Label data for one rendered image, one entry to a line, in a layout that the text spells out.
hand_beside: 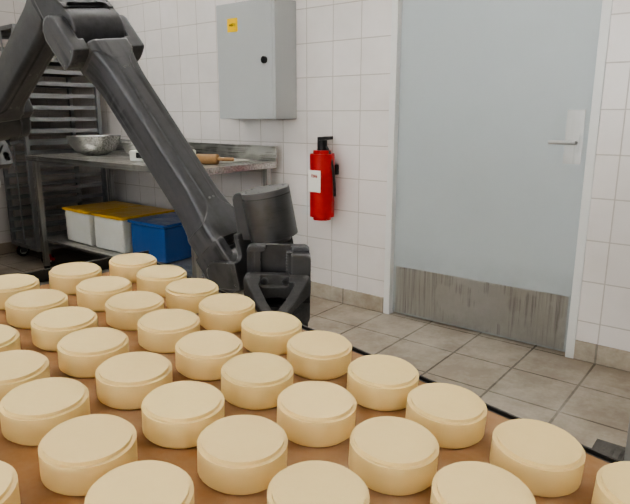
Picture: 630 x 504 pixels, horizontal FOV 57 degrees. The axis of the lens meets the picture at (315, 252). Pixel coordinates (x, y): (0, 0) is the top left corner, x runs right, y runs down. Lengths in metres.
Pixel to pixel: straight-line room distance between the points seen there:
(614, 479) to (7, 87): 0.98
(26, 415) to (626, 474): 0.33
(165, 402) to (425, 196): 3.03
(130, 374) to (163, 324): 0.08
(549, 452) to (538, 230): 2.78
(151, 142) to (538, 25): 2.54
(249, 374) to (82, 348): 0.13
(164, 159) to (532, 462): 0.57
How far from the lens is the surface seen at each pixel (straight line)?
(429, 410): 0.38
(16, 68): 1.04
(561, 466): 0.35
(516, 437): 0.37
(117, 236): 4.29
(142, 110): 0.79
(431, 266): 3.39
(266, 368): 0.41
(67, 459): 0.34
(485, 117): 3.18
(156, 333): 0.48
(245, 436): 0.34
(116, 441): 0.35
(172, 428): 0.36
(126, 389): 0.40
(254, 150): 3.95
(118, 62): 0.83
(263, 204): 0.66
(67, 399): 0.39
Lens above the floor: 1.18
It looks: 13 degrees down
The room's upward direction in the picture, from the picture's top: straight up
